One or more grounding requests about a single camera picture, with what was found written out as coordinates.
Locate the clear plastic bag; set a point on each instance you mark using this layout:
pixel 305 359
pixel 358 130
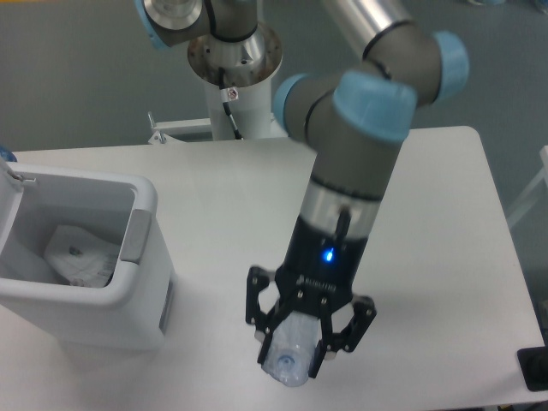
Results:
pixel 81 258

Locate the black device at table edge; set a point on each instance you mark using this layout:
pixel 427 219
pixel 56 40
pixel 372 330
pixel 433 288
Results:
pixel 533 363

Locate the crushed clear plastic bottle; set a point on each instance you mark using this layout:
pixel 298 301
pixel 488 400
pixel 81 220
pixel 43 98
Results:
pixel 292 350

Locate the white trash can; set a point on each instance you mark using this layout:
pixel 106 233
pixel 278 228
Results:
pixel 132 310

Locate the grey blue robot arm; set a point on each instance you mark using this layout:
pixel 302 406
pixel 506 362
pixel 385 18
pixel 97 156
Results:
pixel 355 121

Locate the white frame at right edge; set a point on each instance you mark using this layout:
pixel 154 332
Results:
pixel 530 194

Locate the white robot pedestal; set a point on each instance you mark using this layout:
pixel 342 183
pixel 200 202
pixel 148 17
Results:
pixel 234 113

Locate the blue object at left edge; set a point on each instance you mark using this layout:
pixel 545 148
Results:
pixel 7 155

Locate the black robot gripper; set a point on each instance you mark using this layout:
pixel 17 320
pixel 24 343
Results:
pixel 321 265

